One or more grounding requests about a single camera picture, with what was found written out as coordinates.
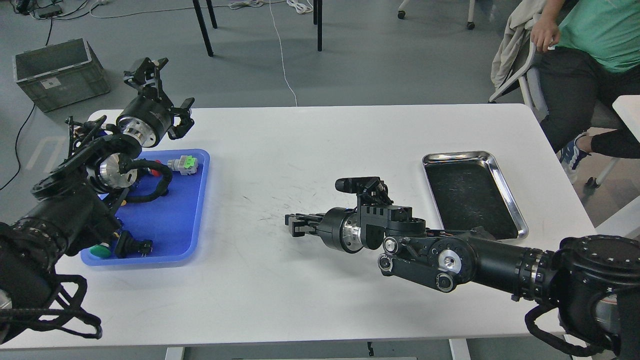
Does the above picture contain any grey green switch part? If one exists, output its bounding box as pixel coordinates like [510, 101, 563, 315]
[167, 155, 199, 176]

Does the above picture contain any silver metal tray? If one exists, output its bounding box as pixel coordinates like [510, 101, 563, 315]
[422, 150, 530, 240]

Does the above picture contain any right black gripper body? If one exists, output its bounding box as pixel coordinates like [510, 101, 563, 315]
[315, 177, 426, 254]

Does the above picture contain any seated person green shirt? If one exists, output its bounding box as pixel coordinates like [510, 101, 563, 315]
[530, 0, 640, 169]

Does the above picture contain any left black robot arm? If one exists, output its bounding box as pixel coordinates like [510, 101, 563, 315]
[0, 57, 195, 343]

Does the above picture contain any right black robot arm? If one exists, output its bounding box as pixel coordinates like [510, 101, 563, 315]
[285, 177, 640, 360]

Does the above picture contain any beige jacket on chair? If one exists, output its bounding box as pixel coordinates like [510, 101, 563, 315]
[490, 0, 546, 89]

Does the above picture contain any red push button switch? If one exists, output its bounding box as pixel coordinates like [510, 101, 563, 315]
[147, 166, 163, 178]

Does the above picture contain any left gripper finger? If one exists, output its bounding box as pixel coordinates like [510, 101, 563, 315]
[167, 97, 195, 141]
[123, 57, 169, 103]

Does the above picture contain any grey plastic crate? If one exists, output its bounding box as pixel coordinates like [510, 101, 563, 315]
[13, 38, 111, 113]

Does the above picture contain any white office chair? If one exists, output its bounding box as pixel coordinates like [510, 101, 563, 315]
[488, 30, 548, 122]

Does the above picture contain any blue plastic tray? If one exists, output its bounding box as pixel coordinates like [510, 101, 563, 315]
[80, 148, 210, 267]

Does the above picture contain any green push button switch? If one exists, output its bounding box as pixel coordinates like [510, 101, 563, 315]
[89, 242, 114, 259]

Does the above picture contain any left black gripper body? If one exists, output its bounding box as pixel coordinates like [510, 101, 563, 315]
[116, 95, 174, 148]

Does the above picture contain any white floor cable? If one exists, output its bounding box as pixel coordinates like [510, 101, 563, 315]
[90, 0, 315, 107]

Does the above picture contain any black table leg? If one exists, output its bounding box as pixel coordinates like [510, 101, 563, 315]
[311, 0, 323, 52]
[192, 0, 218, 58]

